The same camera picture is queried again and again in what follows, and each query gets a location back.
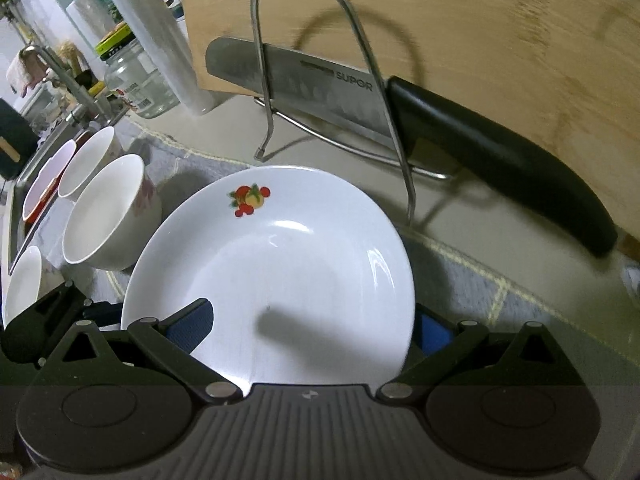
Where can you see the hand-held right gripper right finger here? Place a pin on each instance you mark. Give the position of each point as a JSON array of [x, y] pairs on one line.
[[432, 335]]

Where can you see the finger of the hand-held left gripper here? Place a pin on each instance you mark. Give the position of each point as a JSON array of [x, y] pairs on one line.
[[105, 316]]

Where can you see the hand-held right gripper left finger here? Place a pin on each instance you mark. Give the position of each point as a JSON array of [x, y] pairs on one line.
[[191, 325]]

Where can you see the white floral bowl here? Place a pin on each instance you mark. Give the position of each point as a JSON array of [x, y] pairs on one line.
[[90, 160], [22, 280], [100, 210]]

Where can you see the white fruit-print plate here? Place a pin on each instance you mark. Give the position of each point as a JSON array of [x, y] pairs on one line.
[[300, 270]]

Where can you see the blue grey checked table mat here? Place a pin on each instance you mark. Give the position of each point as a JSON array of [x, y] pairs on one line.
[[475, 285]]

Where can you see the red and white colander basket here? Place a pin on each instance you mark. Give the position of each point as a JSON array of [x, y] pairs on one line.
[[45, 175]]

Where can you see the dark green air fryer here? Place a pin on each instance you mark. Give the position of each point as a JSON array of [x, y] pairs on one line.
[[15, 135]]

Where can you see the glass jar with green lid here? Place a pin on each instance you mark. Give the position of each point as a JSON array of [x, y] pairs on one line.
[[140, 91]]

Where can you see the steel faucet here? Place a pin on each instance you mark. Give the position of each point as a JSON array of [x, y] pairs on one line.
[[65, 80]]

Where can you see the chopstick holder with chopsticks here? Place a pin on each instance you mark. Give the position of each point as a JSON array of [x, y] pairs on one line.
[[82, 72]]

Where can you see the pink white dishcloth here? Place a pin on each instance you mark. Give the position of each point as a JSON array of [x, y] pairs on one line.
[[25, 70]]

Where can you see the tall cling film roll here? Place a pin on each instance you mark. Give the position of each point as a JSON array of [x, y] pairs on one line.
[[160, 50]]

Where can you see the bamboo cutting board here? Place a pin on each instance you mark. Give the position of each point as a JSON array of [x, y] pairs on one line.
[[450, 35]]

